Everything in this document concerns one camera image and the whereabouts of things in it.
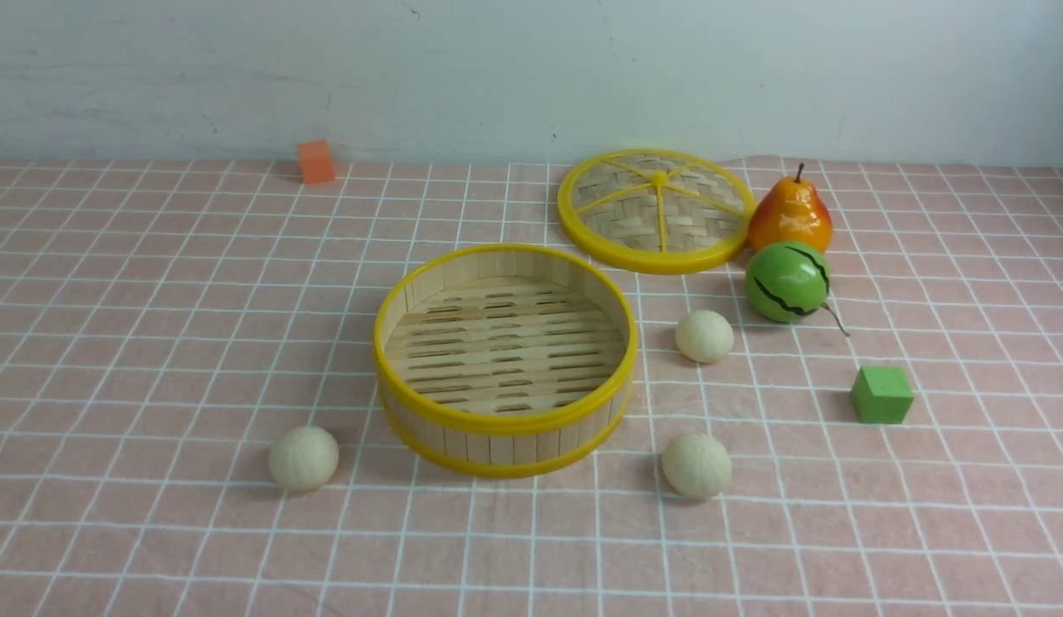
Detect green toy watermelon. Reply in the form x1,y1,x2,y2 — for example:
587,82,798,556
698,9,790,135
745,241,850,337

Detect orange toy pear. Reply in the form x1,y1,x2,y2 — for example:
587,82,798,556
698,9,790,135
748,163,833,254

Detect orange foam cube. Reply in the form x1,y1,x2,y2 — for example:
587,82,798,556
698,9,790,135
296,138,337,186

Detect pink checkered tablecloth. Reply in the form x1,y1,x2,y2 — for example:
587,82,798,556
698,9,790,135
0,160,1063,616

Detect white bun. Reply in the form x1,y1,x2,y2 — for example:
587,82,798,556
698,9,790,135
660,433,733,500
268,426,340,493
673,309,736,363

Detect yellow bamboo steamer lid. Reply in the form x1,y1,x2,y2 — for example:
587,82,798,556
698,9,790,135
556,148,755,276

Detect yellow bamboo steamer tray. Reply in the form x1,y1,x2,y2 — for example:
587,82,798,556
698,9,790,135
372,243,638,479

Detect green foam cube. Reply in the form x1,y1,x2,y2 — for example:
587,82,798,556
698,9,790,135
850,366,915,424

